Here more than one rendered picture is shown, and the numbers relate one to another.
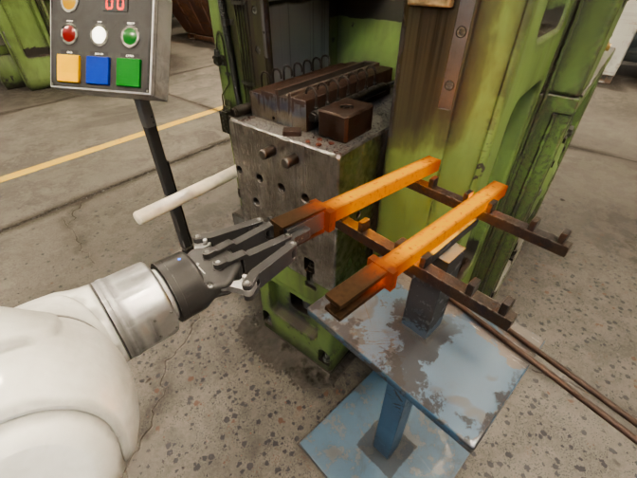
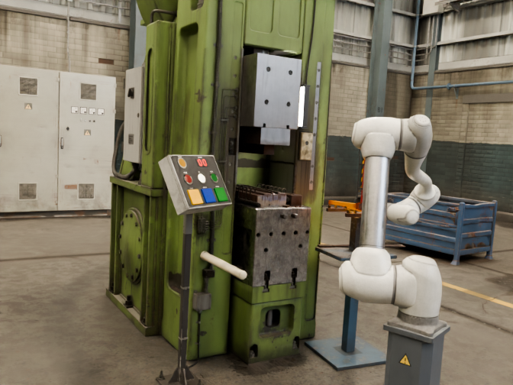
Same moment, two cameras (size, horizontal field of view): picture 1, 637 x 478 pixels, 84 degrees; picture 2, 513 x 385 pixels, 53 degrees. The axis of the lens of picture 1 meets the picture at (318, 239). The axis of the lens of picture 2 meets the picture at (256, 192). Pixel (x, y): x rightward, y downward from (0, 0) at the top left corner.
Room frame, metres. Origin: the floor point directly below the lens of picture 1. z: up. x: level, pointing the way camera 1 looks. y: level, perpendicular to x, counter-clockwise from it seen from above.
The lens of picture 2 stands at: (0.02, 2.91, 1.30)
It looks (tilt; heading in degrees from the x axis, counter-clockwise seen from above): 6 degrees down; 290
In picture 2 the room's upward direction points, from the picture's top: 3 degrees clockwise
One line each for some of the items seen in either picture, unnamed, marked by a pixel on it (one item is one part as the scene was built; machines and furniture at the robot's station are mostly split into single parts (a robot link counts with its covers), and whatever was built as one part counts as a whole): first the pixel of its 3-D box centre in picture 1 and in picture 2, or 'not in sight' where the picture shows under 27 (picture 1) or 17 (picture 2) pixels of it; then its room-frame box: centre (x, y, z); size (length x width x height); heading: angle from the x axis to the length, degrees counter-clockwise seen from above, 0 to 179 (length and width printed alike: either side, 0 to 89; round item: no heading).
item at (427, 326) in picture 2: not in sight; (419, 317); (0.05, 0.80, 0.63); 0.22 x 0.18 x 0.06; 71
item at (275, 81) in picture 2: not in sight; (264, 95); (1.06, -0.06, 1.56); 0.42 x 0.39 x 0.40; 141
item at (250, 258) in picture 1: (255, 257); not in sight; (0.34, 0.08, 0.96); 0.11 x 0.01 x 0.04; 128
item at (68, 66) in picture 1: (69, 68); (194, 197); (1.11, 0.73, 1.01); 0.07 x 0.05 x 0.07; 76
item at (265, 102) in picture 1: (326, 88); (253, 195); (1.09, -0.02, 0.96); 0.42 x 0.20 x 0.09; 141
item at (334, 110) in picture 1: (346, 119); (291, 198); (0.86, -0.07, 0.95); 0.12 x 0.08 x 0.06; 141
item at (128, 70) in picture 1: (129, 73); (220, 195); (1.06, 0.53, 1.01); 0.07 x 0.05 x 0.07; 76
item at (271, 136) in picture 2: not in sight; (256, 135); (1.09, -0.02, 1.32); 0.42 x 0.20 x 0.10; 141
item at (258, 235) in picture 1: (242, 246); not in sight; (0.36, 0.10, 0.96); 0.11 x 0.01 x 0.04; 138
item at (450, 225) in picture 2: not in sight; (434, 223); (0.06, -3.94, 0.36); 1.20 x 0.80 x 0.72; 147
